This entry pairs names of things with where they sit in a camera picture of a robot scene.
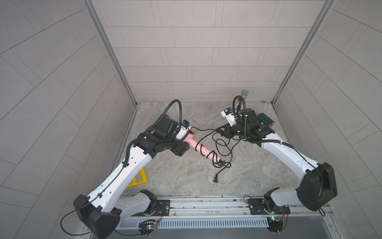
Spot left circuit board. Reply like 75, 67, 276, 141
138, 220, 159, 230

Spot right green hair dryer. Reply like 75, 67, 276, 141
257, 113, 275, 128

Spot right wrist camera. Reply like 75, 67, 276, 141
221, 107, 237, 127

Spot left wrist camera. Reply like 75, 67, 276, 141
176, 120, 191, 141

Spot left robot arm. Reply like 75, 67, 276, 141
73, 132, 190, 239

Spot circuit board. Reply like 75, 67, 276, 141
267, 217, 284, 233
138, 220, 159, 230

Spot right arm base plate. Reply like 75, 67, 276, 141
245, 198, 290, 216

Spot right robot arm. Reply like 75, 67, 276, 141
221, 108, 338, 214

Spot yellow triangular plastic piece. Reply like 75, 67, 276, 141
127, 168, 148, 187

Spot right green dryer cord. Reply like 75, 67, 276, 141
212, 131, 242, 183

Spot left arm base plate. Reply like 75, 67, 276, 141
133, 200, 171, 217

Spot right circuit board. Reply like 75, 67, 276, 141
267, 217, 284, 233

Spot aluminium rail frame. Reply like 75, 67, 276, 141
83, 195, 335, 222

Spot pink hair dryer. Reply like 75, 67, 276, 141
183, 129, 221, 163

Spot microphone on black stand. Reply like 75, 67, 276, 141
238, 89, 249, 105

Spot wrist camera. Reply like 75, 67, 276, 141
221, 107, 237, 127
176, 120, 191, 141

